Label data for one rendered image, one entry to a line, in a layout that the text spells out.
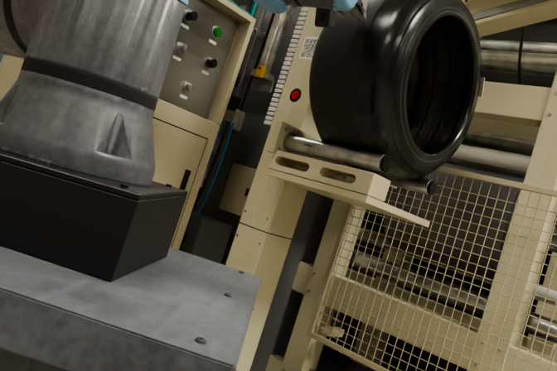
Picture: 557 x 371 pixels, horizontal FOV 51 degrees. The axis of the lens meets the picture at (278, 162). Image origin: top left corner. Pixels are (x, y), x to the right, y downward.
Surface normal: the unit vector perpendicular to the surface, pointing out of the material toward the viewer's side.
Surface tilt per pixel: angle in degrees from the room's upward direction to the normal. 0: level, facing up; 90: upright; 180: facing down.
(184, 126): 90
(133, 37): 91
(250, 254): 90
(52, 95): 72
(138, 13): 91
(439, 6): 82
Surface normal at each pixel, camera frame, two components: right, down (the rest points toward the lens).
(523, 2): -0.62, -0.25
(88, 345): 0.00, -0.07
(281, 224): 0.72, 0.18
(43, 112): 0.00, -0.39
